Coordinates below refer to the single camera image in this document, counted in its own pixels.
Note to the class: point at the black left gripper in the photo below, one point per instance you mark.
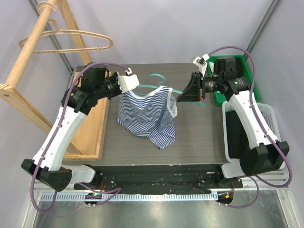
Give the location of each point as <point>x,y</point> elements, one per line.
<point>114,78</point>

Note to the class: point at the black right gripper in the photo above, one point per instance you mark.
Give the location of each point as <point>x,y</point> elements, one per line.
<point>199,88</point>

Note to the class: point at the green plastic tray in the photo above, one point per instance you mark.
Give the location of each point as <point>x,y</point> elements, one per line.
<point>242,68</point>

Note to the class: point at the blue white striped tank top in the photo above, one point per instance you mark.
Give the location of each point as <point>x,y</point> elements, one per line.
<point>150,116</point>

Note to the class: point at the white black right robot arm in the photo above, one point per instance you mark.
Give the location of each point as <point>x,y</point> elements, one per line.
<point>266,153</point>

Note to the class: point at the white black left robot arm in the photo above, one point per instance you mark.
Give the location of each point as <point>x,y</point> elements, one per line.
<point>46,166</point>

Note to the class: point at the wooden hanger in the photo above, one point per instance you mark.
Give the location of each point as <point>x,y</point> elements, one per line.
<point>46,27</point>

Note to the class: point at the wooden tray base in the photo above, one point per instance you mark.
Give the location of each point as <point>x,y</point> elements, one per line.
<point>89,137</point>

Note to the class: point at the black garment in basket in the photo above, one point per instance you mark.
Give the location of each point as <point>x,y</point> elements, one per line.
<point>236,136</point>

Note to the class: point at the white perforated laundry basket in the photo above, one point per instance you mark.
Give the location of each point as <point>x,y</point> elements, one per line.
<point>270,118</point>

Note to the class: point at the wooden clothes rack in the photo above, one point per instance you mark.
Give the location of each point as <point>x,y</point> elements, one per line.
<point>42,84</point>

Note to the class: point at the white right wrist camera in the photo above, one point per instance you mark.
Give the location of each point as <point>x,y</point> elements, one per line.
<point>201,63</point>

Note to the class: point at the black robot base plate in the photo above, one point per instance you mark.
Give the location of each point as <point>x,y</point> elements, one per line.
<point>162,179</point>

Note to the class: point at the white slotted cable duct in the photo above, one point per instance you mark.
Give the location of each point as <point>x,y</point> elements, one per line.
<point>92,197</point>

